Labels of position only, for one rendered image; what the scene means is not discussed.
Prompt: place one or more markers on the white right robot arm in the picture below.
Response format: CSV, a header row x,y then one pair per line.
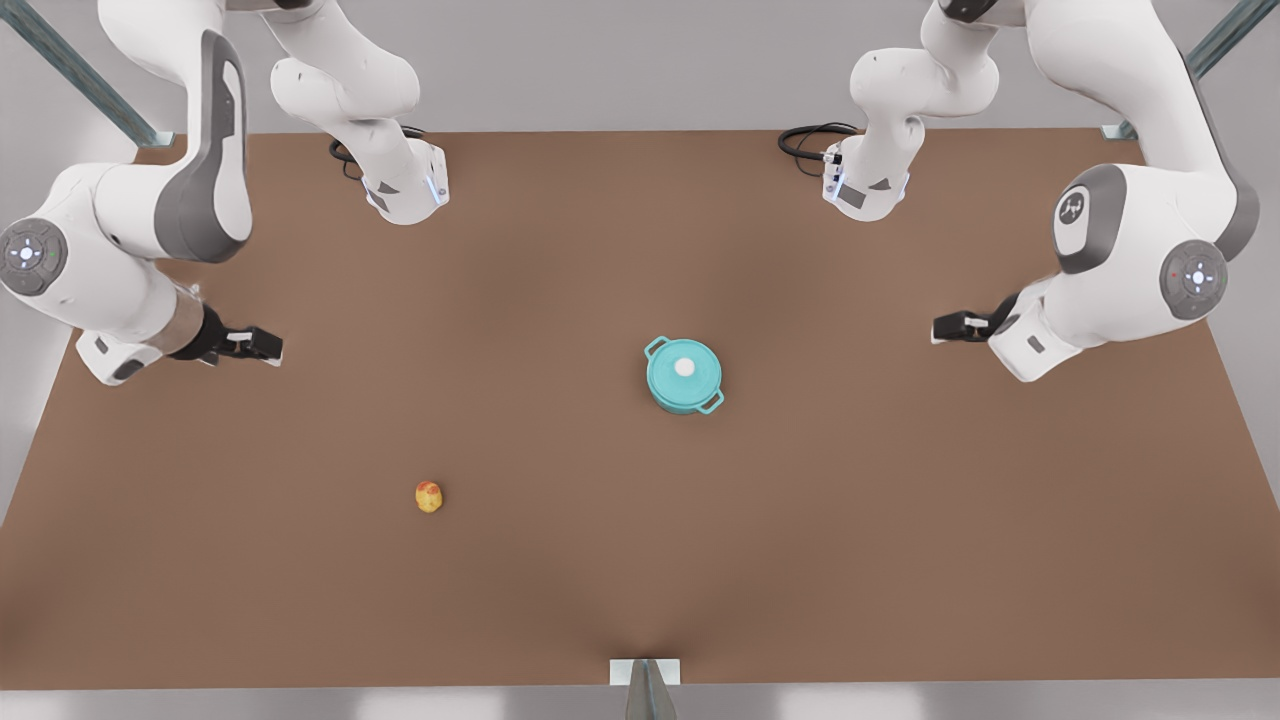
x,y
110,215

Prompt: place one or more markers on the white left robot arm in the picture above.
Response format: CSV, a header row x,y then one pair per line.
x,y
1130,215

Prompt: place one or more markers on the small yellow potato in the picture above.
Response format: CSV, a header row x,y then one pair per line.
x,y
429,497

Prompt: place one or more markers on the teal lid with white knob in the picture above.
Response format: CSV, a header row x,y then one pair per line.
x,y
700,372

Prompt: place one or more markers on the silver frame post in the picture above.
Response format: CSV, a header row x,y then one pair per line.
x,y
70,68
1215,42
648,690

